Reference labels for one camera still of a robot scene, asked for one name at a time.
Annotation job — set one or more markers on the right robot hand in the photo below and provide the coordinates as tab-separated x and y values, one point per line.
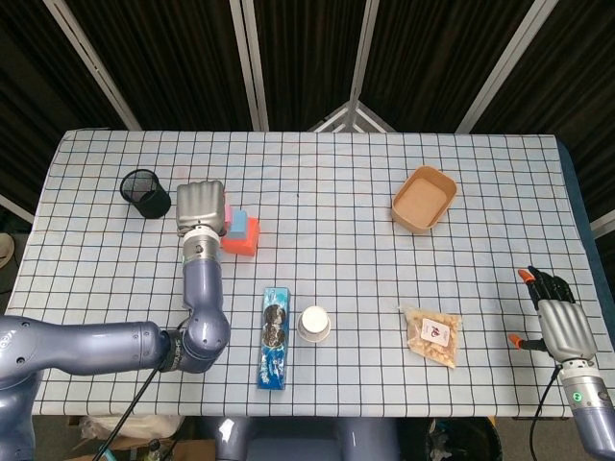
564	326

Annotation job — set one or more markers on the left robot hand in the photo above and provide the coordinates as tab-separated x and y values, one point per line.
199	206

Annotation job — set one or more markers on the small pink cube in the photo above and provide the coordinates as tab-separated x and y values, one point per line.
229	213

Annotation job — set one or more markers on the blue foam cube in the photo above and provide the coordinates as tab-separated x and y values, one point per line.
238	228

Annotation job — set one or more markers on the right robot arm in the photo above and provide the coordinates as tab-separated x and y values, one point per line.
593	418

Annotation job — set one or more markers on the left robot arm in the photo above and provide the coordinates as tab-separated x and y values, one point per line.
96	346

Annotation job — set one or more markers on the black mesh pen holder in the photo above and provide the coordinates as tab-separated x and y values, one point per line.
154	201

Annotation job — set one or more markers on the orange foam cube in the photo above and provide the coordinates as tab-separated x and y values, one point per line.
242	247

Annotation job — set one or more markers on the clear snack bag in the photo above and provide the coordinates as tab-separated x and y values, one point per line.
432	336

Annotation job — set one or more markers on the checkered tablecloth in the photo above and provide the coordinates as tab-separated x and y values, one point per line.
336	240

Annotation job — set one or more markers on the blue cookie box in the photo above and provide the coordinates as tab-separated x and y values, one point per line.
275	336

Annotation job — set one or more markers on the black waste bin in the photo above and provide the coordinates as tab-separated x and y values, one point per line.
456	442

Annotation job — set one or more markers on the white paper cup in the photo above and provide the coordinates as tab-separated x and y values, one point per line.
313	324

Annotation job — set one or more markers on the white partition foot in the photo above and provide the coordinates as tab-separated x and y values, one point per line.
353	117

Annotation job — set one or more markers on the brown paper bowl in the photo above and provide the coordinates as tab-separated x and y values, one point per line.
423	199

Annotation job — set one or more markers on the white plastic bag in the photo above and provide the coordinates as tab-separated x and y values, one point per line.
149	425

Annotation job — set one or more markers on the blue-grey robot torso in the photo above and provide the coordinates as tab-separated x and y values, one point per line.
298	446

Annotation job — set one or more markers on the white partition frame post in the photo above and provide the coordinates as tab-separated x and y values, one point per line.
362	48
504	72
96	67
250	62

